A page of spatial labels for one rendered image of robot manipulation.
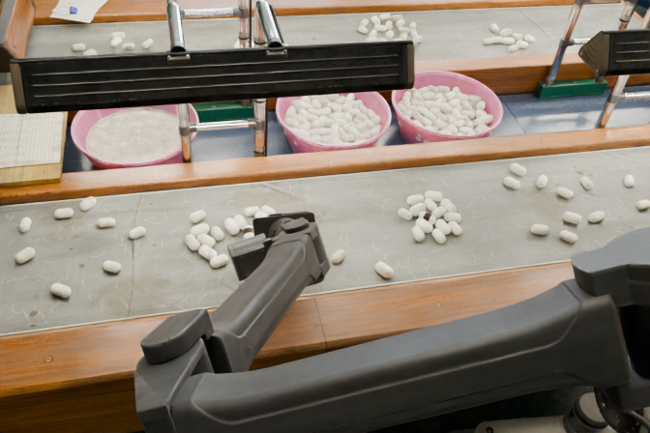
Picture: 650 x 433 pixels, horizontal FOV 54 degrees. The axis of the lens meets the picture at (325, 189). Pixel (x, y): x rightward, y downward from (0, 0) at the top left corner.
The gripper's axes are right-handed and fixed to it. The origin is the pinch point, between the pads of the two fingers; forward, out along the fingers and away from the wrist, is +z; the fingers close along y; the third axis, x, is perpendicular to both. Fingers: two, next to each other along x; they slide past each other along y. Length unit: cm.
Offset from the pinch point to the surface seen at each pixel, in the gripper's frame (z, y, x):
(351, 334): -13.6, -8.7, 16.8
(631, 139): 17, -87, -9
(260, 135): 19.3, -1.1, -16.6
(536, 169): 16, -61, -4
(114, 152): 32.1, 28.8, -15.5
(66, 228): 14.1, 37.3, -2.2
